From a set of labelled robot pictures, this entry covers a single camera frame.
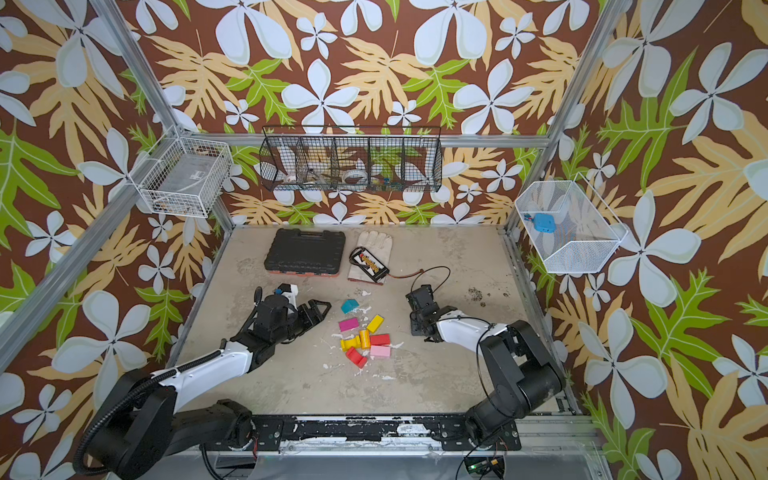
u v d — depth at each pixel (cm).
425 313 73
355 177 99
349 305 96
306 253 108
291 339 75
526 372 45
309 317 76
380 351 86
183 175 86
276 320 68
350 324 94
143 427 41
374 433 75
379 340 91
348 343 88
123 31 71
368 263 105
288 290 81
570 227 83
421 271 108
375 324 93
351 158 98
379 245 113
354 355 86
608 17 69
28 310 52
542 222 86
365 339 89
